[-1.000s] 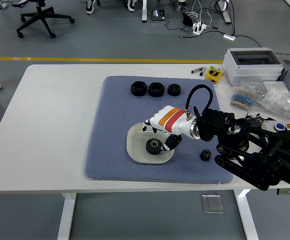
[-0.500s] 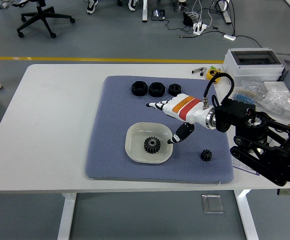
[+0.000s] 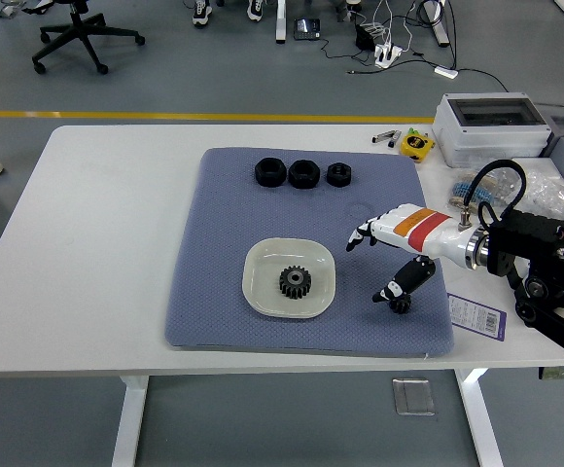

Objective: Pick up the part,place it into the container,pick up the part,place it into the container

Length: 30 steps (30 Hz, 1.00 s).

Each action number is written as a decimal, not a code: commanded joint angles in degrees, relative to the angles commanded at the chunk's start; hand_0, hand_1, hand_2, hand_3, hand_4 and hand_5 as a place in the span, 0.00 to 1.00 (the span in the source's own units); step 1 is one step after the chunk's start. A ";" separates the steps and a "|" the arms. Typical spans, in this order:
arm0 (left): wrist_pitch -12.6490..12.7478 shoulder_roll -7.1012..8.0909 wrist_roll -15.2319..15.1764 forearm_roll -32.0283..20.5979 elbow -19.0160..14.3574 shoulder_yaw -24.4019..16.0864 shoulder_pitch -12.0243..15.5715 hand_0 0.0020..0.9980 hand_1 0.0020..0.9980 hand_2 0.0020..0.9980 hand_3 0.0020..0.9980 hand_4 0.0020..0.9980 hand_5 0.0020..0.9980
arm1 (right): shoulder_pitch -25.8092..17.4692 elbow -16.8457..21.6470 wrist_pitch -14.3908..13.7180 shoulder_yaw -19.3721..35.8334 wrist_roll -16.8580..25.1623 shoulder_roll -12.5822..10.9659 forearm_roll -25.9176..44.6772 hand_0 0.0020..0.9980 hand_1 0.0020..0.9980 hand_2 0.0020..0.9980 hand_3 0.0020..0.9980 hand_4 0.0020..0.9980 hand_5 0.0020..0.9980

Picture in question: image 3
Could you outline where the silver metal object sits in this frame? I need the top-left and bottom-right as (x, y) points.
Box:
(0, 0), (53, 19)

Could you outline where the white desk leg with cables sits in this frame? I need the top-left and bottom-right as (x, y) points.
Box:
(417, 0), (452, 48)

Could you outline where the black desk phone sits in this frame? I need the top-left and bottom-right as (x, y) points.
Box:
(294, 18), (322, 42)

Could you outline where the small black gear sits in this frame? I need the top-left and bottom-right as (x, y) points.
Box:
(389, 294), (413, 316)

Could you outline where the small black hex nut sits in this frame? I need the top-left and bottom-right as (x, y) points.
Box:
(326, 162), (353, 188)

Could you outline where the metal floor socket plate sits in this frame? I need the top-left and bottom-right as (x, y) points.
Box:
(391, 377), (436, 416)

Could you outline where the clear bag of white parts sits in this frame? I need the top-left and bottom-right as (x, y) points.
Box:
(498, 167), (564, 230)

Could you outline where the purple-edged label card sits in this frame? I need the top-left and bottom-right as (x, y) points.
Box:
(446, 293), (508, 341)

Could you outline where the large black gear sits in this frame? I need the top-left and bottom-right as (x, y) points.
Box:
(278, 265), (313, 302)

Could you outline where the white square plate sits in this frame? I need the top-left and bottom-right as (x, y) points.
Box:
(241, 236), (338, 320)

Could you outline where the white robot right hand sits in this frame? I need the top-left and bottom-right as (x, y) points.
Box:
(345, 203), (474, 304)

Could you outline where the grey-blue textured mat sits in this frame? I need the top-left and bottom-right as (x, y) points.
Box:
(164, 147), (456, 360)

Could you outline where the white table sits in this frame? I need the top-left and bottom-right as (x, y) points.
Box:
(0, 125), (564, 467)

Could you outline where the large black hex nut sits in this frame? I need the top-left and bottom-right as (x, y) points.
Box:
(288, 159), (321, 190)
(254, 157), (287, 189)

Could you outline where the yellow tape measure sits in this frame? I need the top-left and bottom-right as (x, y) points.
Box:
(399, 133), (436, 164)

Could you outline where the white power strip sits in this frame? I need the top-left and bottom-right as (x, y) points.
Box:
(374, 42), (405, 69)

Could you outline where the black office chair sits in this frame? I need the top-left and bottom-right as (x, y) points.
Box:
(32, 0), (147, 75)

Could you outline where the black floor cable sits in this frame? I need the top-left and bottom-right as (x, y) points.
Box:
(456, 67), (511, 94)

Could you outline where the grey electrical enclosure box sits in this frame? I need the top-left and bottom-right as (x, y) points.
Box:
(431, 91), (553, 169)

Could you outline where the bag of resistors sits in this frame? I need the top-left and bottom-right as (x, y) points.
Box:
(449, 167), (507, 214)

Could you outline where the black power box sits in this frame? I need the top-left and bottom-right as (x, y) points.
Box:
(355, 22), (378, 51)

